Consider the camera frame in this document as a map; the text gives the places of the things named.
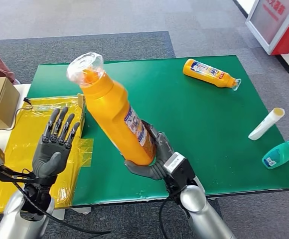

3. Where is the teal bottle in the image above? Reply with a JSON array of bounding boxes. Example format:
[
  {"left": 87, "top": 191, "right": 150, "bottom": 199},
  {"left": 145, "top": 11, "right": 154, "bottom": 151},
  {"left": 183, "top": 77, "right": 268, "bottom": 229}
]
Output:
[{"left": 262, "top": 140, "right": 289, "bottom": 170}]

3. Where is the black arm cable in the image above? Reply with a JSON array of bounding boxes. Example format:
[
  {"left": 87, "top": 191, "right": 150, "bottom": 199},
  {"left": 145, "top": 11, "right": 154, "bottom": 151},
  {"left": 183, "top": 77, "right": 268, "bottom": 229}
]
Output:
[
  {"left": 158, "top": 194, "right": 181, "bottom": 239},
  {"left": 0, "top": 161, "right": 112, "bottom": 236}
]

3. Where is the red white sign board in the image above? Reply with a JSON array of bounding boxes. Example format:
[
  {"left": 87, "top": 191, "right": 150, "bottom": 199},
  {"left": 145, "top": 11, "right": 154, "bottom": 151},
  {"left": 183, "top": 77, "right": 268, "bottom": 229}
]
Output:
[{"left": 245, "top": 0, "right": 289, "bottom": 56}]

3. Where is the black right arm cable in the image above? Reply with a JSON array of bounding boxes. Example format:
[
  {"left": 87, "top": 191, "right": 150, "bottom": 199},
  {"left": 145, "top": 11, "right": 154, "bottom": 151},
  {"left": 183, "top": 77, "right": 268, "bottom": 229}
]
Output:
[{"left": 158, "top": 194, "right": 181, "bottom": 239}]

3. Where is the small orange bottle clear cap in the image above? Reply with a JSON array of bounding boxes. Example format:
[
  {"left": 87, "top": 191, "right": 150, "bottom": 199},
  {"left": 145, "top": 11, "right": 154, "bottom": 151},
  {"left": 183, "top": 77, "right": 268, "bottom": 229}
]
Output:
[{"left": 182, "top": 58, "right": 242, "bottom": 92}]

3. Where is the white tube bottle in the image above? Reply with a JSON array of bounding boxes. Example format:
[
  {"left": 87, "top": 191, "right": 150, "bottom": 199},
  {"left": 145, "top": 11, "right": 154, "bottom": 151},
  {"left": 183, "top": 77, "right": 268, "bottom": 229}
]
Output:
[{"left": 248, "top": 107, "right": 286, "bottom": 141}]

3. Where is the yellow plastic bag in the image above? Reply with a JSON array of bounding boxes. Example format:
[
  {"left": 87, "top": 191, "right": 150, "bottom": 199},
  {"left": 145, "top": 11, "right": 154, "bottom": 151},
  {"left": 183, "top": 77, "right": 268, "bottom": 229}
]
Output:
[{"left": 0, "top": 94, "right": 94, "bottom": 216}]

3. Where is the large orange bottle clear cap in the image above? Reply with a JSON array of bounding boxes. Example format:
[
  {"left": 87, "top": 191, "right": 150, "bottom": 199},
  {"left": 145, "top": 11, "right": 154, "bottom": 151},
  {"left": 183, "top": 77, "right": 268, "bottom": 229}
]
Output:
[{"left": 67, "top": 52, "right": 157, "bottom": 167}]

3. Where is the green table mat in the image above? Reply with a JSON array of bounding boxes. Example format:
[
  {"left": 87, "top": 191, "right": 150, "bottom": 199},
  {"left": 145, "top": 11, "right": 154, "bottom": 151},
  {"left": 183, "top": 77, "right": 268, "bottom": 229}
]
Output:
[{"left": 27, "top": 54, "right": 289, "bottom": 207}]

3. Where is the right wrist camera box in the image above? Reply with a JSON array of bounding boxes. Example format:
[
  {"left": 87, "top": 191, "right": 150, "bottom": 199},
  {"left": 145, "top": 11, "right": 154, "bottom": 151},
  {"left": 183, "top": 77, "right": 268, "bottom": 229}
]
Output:
[{"left": 163, "top": 151, "right": 197, "bottom": 189}]

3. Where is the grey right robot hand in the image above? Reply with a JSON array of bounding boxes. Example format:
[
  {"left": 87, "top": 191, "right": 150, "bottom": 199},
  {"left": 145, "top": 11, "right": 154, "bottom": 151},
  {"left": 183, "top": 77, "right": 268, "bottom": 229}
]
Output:
[{"left": 124, "top": 120, "right": 175, "bottom": 181}]

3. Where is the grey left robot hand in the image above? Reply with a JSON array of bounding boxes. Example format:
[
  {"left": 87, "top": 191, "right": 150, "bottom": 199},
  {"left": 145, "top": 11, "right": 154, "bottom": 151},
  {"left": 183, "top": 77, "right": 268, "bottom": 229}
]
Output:
[{"left": 32, "top": 106, "right": 81, "bottom": 186}]

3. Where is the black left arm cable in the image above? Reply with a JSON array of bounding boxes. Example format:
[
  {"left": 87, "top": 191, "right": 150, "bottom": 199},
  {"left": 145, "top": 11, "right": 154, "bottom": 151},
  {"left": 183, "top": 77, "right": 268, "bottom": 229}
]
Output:
[{"left": 0, "top": 161, "right": 112, "bottom": 236}]

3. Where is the thin black cable with plug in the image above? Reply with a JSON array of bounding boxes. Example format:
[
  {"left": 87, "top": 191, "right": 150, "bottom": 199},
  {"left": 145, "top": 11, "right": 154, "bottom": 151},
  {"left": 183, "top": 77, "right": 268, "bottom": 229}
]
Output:
[{"left": 0, "top": 97, "right": 33, "bottom": 134}]

